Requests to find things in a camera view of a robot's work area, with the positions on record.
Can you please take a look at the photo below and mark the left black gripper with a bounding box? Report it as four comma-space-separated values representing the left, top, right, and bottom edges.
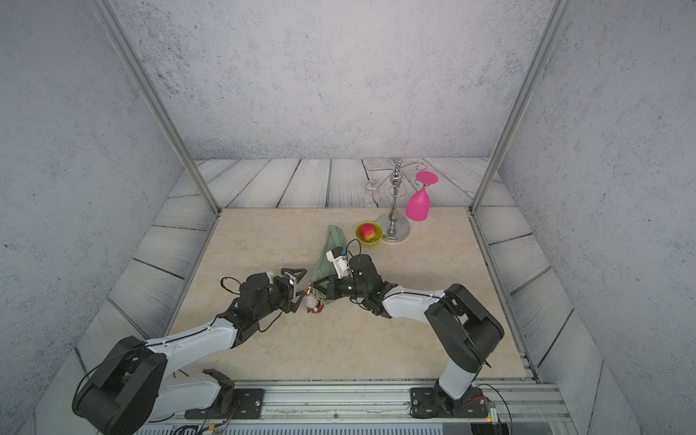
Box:
253, 268, 308, 324

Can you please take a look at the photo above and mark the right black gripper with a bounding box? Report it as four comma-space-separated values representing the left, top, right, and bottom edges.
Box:
312, 274, 370, 301

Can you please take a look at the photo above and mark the white red doll keychain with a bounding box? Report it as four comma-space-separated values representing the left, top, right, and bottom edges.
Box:
304, 290, 324, 314

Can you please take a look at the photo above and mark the green corduroy bag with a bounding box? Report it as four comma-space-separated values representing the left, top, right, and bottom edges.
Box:
309, 226, 346, 283

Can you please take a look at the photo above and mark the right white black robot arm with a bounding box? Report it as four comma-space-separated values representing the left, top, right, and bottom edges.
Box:
306, 251, 505, 408

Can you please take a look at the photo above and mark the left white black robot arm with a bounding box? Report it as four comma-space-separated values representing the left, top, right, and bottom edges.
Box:
72, 268, 307, 434

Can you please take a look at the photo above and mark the green bowl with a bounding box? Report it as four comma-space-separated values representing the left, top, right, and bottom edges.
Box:
355, 222, 384, 246

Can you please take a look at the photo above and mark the red apple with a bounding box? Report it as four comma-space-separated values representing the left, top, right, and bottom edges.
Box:
358, 223, 381, 243

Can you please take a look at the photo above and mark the silver glass rack stand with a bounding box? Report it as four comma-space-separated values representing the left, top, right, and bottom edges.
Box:
364, 158, 427, 243

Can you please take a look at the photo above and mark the pink wine glass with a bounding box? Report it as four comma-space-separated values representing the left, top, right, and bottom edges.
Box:
405, 171, 439, 222

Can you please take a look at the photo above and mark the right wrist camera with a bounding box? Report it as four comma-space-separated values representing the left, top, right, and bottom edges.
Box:
326, 246, 351, 279

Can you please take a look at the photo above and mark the aluminium front rail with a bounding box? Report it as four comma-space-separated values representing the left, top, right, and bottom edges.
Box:
136, 379, 576, 434

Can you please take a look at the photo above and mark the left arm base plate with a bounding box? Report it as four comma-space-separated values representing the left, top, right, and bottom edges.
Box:
184, 369, 266, 420

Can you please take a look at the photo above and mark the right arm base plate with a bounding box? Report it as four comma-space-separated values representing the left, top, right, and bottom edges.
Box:
410, 384, 490, 419

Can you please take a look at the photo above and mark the left aluminium frame post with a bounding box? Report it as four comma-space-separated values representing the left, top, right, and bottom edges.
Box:
89, 0, 222, 218

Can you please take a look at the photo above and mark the aluminium frame post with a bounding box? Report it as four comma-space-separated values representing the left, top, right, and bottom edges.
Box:
469, 0, 573, 215
89, 0, 222, 218

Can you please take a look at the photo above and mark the right aluminium frame post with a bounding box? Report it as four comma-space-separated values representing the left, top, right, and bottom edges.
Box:
469, 0, 573, 215

